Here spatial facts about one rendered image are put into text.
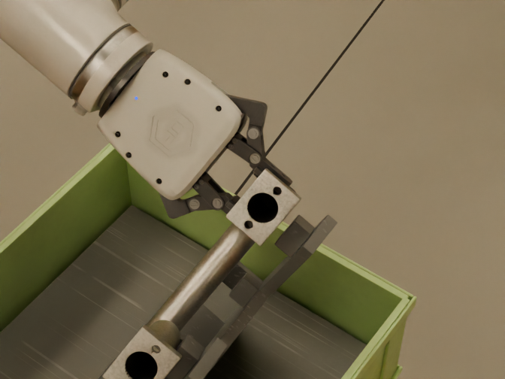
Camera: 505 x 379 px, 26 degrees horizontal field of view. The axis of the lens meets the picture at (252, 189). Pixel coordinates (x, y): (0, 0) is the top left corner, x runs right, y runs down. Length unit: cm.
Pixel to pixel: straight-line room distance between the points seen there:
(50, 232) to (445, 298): 125
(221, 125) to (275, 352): 42
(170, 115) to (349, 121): 176
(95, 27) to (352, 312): 50
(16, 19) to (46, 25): 3
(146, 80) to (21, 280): 44
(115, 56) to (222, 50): 192
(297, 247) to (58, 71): 27
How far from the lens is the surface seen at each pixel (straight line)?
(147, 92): 94
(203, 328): 122
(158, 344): 88
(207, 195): 95
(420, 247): 245
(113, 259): 136
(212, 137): 93
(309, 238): 100
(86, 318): 132
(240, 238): 108
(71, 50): 94
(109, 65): 93
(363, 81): 278
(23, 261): 129
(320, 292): 128
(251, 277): 113
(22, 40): 96
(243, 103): 95
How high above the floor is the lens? 194
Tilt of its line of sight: 50 degrees down
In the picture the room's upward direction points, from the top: straight up
